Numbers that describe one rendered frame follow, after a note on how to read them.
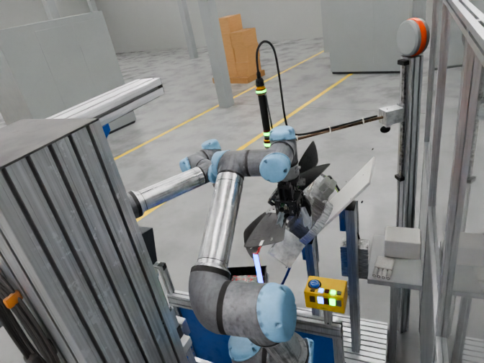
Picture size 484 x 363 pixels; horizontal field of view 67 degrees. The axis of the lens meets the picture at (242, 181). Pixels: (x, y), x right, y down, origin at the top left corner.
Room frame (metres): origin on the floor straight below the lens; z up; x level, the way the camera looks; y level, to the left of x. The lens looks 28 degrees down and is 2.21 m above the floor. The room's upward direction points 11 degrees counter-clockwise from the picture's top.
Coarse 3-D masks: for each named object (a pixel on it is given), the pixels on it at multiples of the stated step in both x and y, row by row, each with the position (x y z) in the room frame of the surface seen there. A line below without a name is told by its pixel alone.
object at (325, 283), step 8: (320, 280) 1.16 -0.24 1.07; (328, 280) 1.15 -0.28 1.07; (336, 280) 1.14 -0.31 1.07; (344, 280) 1.13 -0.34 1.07; (328, 288) 1.11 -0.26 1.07; (336, 288) 1.10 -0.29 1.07; (344, 288) 1.09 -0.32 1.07; (320, 296) 1.09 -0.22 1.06; (328, 296) 1.07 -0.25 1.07; (336, 296) 1.06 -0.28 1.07; (344, 296) 1.07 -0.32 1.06; (312, 304) 1.10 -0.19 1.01; (320, 304) 1.09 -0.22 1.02; (344, 304) 1.06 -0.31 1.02; (336, 312) 1.06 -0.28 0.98
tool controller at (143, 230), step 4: (140, 228) 1.58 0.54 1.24; (144, 228) 1.57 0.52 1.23; (148, 228) 1.57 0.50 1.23; (152, 228) 1.57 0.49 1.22; (144, 232) 1.53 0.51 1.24; (148, 232) 1.55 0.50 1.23; (152, 232) 1.57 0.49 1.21; (144, 236) 1.51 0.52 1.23; (148, 236) 1.54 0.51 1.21; (152, 236) 1.56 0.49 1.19; (144, 240) 1.51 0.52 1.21; (148, 240) 1.53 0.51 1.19; (152, 240) 1.55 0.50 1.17; (148, 244) 1.52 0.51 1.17; (152, 244) 1.54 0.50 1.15; (148, 248) 1.51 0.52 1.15; (152, 248) 1.53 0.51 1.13; (148, 252) 1.50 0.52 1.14; (152, 252) 1.52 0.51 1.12; (152, 256) 1.52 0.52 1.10; (156, 256) 1.54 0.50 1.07; (152, 260) 1.51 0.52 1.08; (156, 260) 1.53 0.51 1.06
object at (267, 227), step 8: (264, 216) 1.56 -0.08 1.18; (272, 216) 1.53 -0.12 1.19; (264, 224) 1.49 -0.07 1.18; (272, 224) 1.47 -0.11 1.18; (256, 232) 1.47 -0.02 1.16; (264, 232) 1.43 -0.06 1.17; (272, 232) 1.41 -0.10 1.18; (280, 232) 1.39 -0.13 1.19; (248, 240) 1.44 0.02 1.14; (256, 240) 1.41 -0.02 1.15; (264, 240) 1.38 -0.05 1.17; (280, 240) 1.33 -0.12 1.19
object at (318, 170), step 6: (312, 168) 1.46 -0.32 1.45; (318, 168) 1.50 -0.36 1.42; (324, 168) 1.52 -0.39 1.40; (300, 174) 1.45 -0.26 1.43; (306, 174) 1.50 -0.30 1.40; (312, 174) 1.52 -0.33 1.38; (318, 174) 1.54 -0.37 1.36; (306, 180) 1.55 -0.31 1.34; (312, 180) 1.56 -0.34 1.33; (306, 186) 1.59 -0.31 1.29
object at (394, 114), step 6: (384, 108) 1.68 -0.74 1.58; (390, 108) 1.66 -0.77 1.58; (396, 108) 1.65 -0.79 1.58; (402, 108) 1.64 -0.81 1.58; (384, 114) 1.64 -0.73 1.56; (390, 114) 1.63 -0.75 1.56; (396, 114) 1.63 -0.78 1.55; (402, 114) 1.64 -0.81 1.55; (384, 120) 1.64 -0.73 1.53; (390, 120) 1.63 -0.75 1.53; (396, 120) 1.63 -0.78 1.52; (402, 120) 1.64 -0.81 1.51
